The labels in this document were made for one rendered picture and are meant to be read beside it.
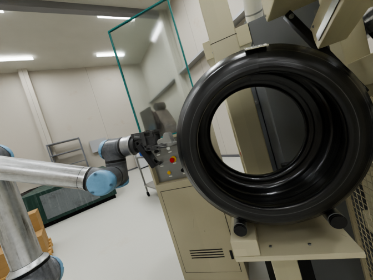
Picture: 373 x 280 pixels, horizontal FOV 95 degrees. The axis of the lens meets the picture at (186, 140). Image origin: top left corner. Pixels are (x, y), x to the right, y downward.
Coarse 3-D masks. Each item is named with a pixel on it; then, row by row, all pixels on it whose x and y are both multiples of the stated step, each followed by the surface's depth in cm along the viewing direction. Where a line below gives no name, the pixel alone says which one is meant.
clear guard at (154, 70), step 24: (168, 0) 122; (120, 24) 135; (144, 24) 130; (168, 24) 125; (120, 48) 138; (144, 48) 133; (168, 48) 127; (120, 72) 141; (144, 72) 136; (168, 72) 130; (144, 96) 138; (168, 96) 133; (144, 120) 142; (168, 120) 136
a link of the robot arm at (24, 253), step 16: (0, 144) 80; (0, 192) 73; (16, 192) 78; (0, 208) 72; (16, 208) 75; (0, 224) 71; (16, 224) 74; (0, 240) 72; (16, 240) 73; (32, 240) 77; (16, 256) 72; (32, 256) 75; (48, 256) 80; (16, 272) 71; (32, 272) 73; (48, 272) 77
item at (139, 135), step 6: (144, 132) 70; (150, 132) 69; (156, 132) 72; (132, 138) 74; (138, 138) 73; (144, 138) 70; (150, 138) 71; (156, 138) 71; (132, 144) 72; (138, 144) 76; (144, 144) 71; (150, 144) 71; (156, 144) 71; (132, 150) 73; (138, 150) 76; (144, 150) 72; (150, 150) 70
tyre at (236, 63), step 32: (224, 64) 51; (256, 64) 47; (288, 64) 45; (320, 64) 43; (192, 96) 55; (224, 96) 77; (288, 96) 72; (320, 96) 64; (352, 96) 42; (192, 128) 55; (320, 128) 68; (352, 128) 43; (192, 160) 57; (320, 160) 68; (352, 160) 44; (224, 192) 56; (256, 192) 76; (288, 192) 70; (320, 192) 47; (352, 192) 49
